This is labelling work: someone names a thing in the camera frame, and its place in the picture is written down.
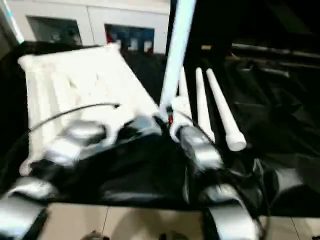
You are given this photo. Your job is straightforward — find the white cabinet with glass doors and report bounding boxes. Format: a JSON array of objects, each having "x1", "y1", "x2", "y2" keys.
[{"x1": 2, "y1": 0, "x2": 174, "y2": 54}]

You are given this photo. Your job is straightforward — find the grey right robot foot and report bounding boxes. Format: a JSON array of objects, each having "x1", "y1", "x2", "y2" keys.
[{"x1": 159, "y1": 231, "x2": 189, "y2": 240}]

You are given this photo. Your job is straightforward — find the grey robot foot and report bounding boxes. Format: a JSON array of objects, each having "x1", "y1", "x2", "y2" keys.
[
  {"x1": 159, "y1": 231, "x2": 189, "y2": 240},
  {"x1": 82, "y1": 230, "x2": 109, "y2": 240}
]

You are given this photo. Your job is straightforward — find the white plastic table top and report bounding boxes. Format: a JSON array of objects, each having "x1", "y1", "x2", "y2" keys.
[{"x1": 17, "y1": 42, "x2": 162, "y2": 177}]

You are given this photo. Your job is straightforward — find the white plastic table leg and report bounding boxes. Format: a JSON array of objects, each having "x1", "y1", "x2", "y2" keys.
[
  {"x1": 194, "y1": 67, "x2": 217, "y2": 144},
  {"x1": 158, "y1": 0, "x2": 197, "y2": 109},
  {"x1": 177, "y1": 67, "x2": 194, "y2": 122},
  {"x1": 205, "y1": 68, "x2": 248, "y2": 153}
]

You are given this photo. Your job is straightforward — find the grey left robot foot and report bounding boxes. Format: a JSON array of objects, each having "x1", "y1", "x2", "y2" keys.
[{"x1": 82, "y1": 230, "x2": 109, "y2": 240}]

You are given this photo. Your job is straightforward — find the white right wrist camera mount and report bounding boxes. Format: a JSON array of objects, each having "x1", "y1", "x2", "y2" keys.
[{"x1": 167, "y1": 96, "x2": 194, "y2": 142}]

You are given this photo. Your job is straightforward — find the black metal bar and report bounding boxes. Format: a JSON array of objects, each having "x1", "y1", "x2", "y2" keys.
[{"x1": 231, "y1": 43, "x2": 320, "y2": 60}]

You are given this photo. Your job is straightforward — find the black mat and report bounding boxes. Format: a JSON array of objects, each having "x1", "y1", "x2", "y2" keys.
[{"x1": 0, "y1": 40, "x2": 320, "y2": 211}]

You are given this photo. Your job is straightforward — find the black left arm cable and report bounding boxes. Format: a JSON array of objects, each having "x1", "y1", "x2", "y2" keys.
[{"x1": 27, "y1": 102, "x2": 121, "y2": 135}]

